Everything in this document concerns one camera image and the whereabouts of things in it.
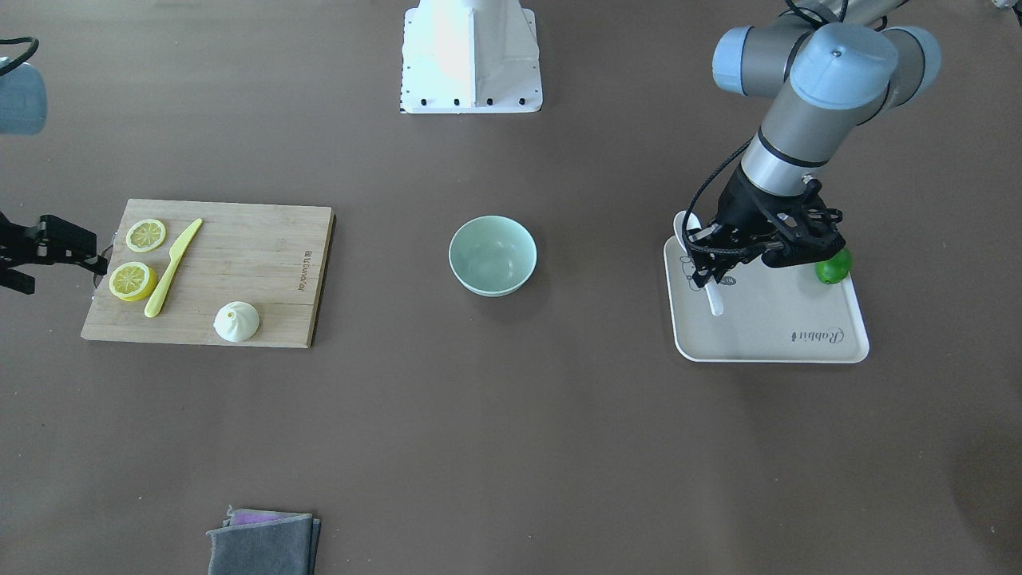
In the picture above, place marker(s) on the light green bowl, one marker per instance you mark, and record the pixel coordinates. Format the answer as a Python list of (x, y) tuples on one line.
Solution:
[(492, 255)]

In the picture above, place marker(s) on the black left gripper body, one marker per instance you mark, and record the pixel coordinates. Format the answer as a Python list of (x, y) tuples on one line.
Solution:
[(744, 207)]

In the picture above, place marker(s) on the white rectangular tray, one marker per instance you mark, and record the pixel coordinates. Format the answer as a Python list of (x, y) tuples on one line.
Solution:
[(769, 315)]

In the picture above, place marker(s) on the bamboo cutting board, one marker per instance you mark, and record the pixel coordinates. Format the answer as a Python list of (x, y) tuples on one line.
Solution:
[(272, 257)]

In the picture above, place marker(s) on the green lime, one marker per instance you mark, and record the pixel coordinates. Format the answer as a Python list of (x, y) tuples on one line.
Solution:
[(835, 269)]

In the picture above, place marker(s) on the yellow plastic knife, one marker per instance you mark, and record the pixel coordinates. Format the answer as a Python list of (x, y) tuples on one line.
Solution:
[(158, 297)]

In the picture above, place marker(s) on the grey folded cloth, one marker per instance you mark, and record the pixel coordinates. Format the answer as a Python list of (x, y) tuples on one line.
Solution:
[(264, 542)]

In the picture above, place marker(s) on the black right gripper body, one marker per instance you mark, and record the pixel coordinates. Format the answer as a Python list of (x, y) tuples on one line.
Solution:
[(49, 238)]

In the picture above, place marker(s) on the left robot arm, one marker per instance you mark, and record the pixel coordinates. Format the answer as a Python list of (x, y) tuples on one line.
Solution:
[(827, 68)]

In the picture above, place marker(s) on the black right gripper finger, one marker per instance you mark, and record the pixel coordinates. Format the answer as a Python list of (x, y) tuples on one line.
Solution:
[(62, 242)]

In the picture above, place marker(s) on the lemon half near edge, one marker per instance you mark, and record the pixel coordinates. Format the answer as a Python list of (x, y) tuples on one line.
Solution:
[(146, 235)]

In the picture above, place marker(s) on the white pedestal column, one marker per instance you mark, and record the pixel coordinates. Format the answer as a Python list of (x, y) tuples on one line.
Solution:
[(470, 57)]

